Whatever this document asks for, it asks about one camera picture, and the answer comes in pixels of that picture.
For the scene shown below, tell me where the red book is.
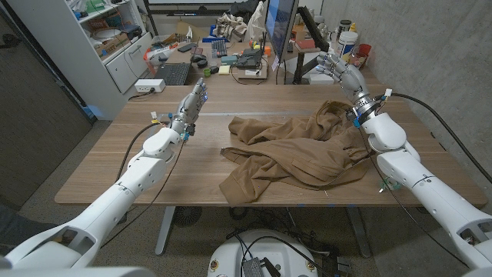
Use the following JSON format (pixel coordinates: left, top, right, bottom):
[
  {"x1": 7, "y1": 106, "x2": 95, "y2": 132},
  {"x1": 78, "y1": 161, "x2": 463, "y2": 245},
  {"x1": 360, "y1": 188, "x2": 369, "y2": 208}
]
[{"x1": 294, "y1": 39, "x2": 317, "y2": 51}]

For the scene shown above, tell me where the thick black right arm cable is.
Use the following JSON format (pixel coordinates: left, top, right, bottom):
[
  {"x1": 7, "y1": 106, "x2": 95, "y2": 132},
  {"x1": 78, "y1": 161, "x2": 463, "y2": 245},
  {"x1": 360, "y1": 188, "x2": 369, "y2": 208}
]
[{"x1": 374, "y1": 91, "x2": 492, "y2": 185}]

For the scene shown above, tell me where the clear green tape roll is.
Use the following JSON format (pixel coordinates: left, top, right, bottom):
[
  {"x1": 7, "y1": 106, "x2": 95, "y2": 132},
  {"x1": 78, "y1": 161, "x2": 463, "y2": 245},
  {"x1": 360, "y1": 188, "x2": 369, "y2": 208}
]
[{"x1": 378, "y1": 177, "x2": 402, "y2": 194}]

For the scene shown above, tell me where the grey table leg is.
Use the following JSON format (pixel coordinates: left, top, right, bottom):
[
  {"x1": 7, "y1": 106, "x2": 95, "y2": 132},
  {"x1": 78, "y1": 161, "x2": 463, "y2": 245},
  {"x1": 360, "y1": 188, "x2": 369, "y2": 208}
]
[
  {"x1": 345, "y1": 206, "x2": 372, "y2": 259},
  {"x1": 155, "y1": 206, "x2": 177, "y2": 256}
]

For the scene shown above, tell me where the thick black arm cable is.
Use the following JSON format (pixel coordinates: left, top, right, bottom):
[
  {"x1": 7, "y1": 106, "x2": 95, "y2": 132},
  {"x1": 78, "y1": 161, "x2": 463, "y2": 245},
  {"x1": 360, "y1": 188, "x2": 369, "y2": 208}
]
[
  {"x1": 115, "y1": 121, "x2": 172, "y2": 182},
  {"x1": 374, "y1": 91, "x2": 492, "y2": 185}
]

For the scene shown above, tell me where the white flat box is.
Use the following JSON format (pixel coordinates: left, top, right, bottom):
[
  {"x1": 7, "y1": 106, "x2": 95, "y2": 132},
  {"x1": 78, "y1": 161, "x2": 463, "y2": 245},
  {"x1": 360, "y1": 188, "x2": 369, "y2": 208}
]
[{"x1": 308, "y1": 72, "x2": 335, "y2": 85}]

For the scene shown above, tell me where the computer monitor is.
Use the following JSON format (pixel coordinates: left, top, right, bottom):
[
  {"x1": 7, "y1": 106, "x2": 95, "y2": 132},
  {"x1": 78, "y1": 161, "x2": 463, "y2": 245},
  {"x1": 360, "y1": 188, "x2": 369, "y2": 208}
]
[{"x1": 264, "y1": 0, "x2": 300, "y2": 62}]

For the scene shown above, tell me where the white wipes canister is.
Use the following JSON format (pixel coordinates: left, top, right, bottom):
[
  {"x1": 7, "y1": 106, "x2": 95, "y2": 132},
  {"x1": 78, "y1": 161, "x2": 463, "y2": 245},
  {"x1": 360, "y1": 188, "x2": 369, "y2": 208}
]
[{"x1": 334, "y1": 31, "x2": 359, "y2": 58}]

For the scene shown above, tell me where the brown jacket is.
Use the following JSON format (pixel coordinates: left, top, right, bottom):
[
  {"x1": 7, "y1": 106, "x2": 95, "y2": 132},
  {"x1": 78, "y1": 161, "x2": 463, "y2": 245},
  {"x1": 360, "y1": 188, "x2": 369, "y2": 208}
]
[{"x1": 218, "y1": 99, "x2": 374, "y2": 207}]

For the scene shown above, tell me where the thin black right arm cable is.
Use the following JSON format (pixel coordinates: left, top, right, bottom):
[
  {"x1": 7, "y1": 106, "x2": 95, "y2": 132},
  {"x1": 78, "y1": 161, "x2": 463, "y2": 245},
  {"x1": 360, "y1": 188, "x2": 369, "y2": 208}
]
[{"x1": 357, "y1": 125, "x2": 470, "y2": 269}]

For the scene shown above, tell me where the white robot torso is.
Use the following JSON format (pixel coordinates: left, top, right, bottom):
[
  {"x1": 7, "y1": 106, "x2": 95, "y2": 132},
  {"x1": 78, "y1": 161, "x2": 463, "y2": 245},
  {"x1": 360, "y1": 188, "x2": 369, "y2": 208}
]
[{"x1": 0, "y1": 255, "x2": 157, "y2": 277}]

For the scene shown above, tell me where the dark-lidded bottle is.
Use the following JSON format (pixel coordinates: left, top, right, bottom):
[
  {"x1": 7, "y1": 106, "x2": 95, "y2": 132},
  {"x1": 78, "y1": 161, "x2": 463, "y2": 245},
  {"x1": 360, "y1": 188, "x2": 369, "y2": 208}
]
[{"x1": 337, "y1": 18, "x2": 353, "y2": 39}]

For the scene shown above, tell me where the black keyboard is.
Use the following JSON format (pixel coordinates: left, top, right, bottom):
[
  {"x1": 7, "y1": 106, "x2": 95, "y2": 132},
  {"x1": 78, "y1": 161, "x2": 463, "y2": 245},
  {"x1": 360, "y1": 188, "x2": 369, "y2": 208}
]
[{"x1": 152, "y1": 62, "x2": 192, "y2": 86}]

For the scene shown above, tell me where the black router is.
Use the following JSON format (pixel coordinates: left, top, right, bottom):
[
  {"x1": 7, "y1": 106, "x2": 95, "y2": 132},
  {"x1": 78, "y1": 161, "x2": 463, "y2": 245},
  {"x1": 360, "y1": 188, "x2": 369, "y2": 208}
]
[{"x1": 234, "y1": 32, "x2": 268, "y2": 71}]

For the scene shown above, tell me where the blue box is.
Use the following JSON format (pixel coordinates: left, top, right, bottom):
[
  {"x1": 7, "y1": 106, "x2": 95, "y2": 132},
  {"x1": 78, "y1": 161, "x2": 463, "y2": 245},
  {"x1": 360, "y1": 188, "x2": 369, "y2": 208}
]
[{"x1": 201, "y1": 25, "x2": 231, "y2": 43}]

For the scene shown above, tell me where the white power strip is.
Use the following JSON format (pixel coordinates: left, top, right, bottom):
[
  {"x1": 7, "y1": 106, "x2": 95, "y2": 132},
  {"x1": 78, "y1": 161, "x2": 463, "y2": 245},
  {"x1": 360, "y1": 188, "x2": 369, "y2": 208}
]
[{"x1": 134, "y1": 78, "x2": 166, "y2": 94}]

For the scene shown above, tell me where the white shelf cabinet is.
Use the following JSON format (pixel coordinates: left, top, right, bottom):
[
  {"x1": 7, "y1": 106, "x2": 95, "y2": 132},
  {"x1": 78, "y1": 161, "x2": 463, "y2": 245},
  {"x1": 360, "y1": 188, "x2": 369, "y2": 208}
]
[{"x1": 7, "y1": 0, "x2": 155, "y2": 120}]

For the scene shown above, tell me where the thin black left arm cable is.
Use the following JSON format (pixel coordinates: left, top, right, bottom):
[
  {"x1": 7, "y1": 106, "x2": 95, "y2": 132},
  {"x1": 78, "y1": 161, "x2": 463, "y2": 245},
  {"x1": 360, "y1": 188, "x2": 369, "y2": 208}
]
[{"x1": 99, "y1": 138, "x2": 186, "y2": 248}]

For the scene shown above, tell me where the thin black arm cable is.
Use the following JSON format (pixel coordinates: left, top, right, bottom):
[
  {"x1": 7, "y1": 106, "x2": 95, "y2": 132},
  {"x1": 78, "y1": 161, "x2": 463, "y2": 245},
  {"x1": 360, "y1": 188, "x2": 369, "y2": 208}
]
[
  {"x1": 99, "y1": 138, "x2": 186, "y2": 248},
  {"x1": 357, "y1": 125, "x2": 470, "y2": 269}
]

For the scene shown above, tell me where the white red plastic bag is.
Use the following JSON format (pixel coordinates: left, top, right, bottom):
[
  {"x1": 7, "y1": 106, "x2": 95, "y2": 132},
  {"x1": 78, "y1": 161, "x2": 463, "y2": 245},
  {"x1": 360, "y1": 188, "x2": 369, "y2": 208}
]
[{"x1": 144, "y1": 42, "x2": 180, "y2": 74}]

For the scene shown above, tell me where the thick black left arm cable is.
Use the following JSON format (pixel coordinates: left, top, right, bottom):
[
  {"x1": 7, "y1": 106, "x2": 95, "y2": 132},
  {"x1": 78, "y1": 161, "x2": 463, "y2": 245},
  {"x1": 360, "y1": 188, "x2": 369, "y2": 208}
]
[{"x1": 115, "y1": 121, "x2": 172, "y2": 182}]

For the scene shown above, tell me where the cardboard box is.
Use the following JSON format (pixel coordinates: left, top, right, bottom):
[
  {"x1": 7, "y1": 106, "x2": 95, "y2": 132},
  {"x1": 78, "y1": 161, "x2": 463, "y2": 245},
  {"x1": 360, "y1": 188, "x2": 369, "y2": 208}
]
[{"x1": 94, "y1": 32, "x2": 131, "y2": 58}]

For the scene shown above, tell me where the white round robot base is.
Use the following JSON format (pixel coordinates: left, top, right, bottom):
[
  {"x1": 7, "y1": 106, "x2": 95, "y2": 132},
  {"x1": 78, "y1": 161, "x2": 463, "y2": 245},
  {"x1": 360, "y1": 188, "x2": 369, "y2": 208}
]
[{"x1": 207, "y1": 229, "x2": 319, "y2": 277}]

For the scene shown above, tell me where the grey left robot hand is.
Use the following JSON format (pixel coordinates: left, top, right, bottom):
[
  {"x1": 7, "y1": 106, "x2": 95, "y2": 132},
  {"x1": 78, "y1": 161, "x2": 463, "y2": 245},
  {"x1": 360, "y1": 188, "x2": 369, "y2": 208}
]
[{"x1": 168, "y1": 77, "x2": 208, "y2": 136}]

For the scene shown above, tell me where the grey module on base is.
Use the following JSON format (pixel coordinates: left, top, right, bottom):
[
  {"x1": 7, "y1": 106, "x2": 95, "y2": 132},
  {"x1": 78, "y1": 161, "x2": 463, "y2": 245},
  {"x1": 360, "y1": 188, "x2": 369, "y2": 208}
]
[{"x1": 241, "y1": 257, "x2": 266, "y2": 277}]

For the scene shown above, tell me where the plaid cloth bag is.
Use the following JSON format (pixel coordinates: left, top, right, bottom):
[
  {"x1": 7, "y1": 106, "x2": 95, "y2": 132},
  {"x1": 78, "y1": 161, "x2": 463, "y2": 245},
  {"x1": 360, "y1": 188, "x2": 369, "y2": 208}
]
[{"x1": 214, "y1": 13, "x2": 248, "y2": 42}]

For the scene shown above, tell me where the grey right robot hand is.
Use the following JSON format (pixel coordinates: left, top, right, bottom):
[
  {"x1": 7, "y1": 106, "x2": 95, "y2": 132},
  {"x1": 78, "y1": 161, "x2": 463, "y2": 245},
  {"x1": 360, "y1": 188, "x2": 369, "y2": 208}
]
[{"x1": 314, "y1": 52, "x2": 380, "y2": 118}]

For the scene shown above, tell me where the black round fan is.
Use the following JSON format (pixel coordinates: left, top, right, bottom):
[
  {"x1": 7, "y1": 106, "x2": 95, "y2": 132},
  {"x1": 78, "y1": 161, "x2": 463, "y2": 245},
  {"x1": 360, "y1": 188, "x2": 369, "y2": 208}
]
[{"x1": 172, "y1": 206, "x2": 203, "y2": 228}]

